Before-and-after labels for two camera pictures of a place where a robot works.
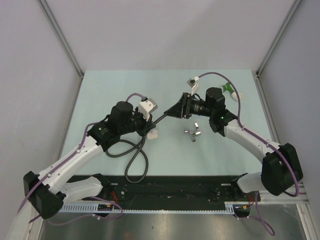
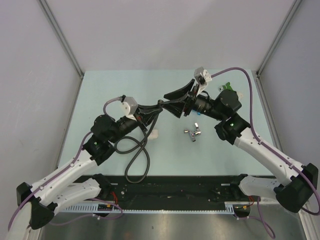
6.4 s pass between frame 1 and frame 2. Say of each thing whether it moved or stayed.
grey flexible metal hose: moved
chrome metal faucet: stayed
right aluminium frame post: stayed
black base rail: stayed
